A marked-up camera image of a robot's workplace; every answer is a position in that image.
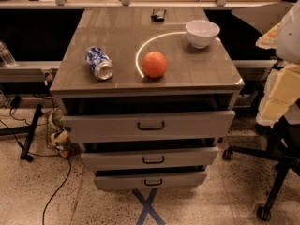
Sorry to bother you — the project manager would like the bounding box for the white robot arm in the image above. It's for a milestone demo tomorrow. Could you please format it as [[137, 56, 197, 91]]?
[[256, 1, 300, 126]]

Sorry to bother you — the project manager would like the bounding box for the white bowl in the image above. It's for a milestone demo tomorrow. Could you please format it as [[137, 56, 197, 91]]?
[[185, 20, 220, 49]]

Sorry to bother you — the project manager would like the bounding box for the small black object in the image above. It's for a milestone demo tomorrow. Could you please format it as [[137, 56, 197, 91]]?
[[151, 9, 166, 22]]

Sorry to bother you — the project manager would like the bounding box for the black stand leg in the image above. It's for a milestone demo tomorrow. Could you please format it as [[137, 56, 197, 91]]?
[[0, 104, 43, 162]]

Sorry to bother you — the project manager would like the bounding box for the orange fruit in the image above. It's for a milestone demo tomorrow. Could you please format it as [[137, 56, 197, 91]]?
[[142, 52, 167, 78]]

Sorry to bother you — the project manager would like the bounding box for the black office chair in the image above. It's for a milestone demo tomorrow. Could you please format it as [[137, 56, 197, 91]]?
[[222, 97, 300, 223]]

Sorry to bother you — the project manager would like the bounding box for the grey drawer cabinet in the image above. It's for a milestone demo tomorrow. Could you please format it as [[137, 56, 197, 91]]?
[[49, 6, 246, 148]]

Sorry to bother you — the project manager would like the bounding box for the blue tape cross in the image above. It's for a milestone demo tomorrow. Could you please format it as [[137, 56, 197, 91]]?
[[132, 188, 166, 225]]

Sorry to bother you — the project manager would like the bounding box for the clear plastic bottle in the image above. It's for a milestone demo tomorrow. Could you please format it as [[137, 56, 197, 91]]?
[[0, 41, 16, 67]]

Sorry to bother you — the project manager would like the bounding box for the black floor cable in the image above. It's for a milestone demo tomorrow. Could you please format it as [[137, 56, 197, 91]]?
[[0, 110, 73, 225]]

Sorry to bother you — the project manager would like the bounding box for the wire basket with items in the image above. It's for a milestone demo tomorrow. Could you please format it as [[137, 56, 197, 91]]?
[[48, 108, 70, 158]]

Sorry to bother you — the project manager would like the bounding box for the blue white soda can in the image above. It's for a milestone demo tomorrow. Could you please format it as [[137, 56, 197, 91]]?
[[85, 46, 114, 81]]

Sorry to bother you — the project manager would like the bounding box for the grey drawer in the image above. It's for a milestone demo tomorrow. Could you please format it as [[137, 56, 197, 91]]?
[[62, 111, 235, 143], [94, 171, 207, 190], [81, 147, 218, 171]]

